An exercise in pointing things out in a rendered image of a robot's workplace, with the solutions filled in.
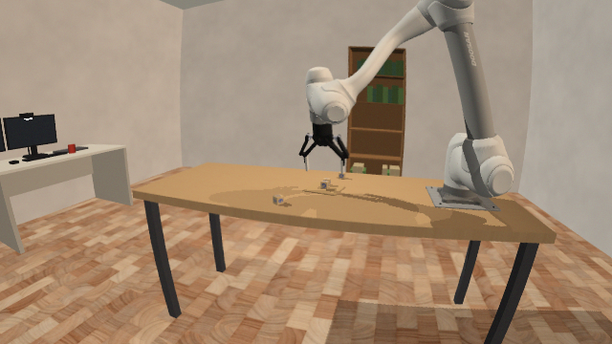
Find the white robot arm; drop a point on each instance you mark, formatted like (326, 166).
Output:
(486, 168)

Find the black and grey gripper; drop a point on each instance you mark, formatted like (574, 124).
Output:
(323, 136)

